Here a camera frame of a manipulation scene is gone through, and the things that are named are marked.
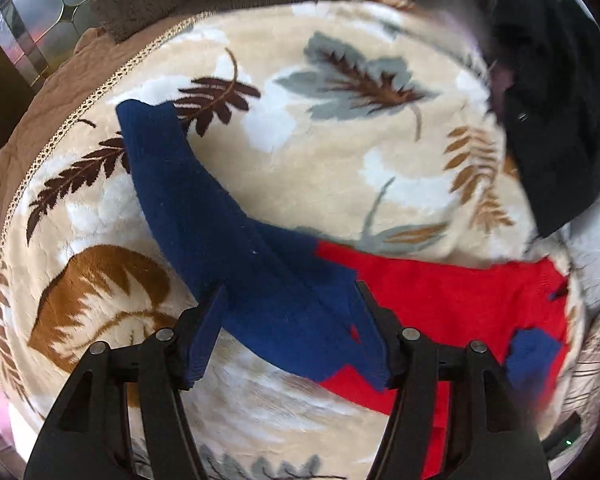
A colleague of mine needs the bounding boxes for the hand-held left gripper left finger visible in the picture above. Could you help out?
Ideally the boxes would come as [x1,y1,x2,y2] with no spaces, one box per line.
[24,284,229,480]

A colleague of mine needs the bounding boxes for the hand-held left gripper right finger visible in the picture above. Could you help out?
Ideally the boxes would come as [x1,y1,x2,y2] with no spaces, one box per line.
[355,280,552,480]

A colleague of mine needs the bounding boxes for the red and blue knit sweater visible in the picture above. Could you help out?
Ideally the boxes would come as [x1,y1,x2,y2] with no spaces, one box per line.
[116,100,571,480]

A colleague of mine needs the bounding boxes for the leaf print plush blanket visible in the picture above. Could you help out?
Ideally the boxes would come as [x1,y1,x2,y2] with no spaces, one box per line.
[0,0,581,480]

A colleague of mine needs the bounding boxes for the brown quilted bed cover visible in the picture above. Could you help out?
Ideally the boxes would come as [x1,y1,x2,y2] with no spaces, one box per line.
[0,10,211,386]

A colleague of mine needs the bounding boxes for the black cloth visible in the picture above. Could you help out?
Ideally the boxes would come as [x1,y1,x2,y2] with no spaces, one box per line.
[480,0,600,238]

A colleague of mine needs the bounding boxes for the leaded glass window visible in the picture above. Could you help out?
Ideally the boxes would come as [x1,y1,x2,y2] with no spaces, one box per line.
[0,0,106,81]

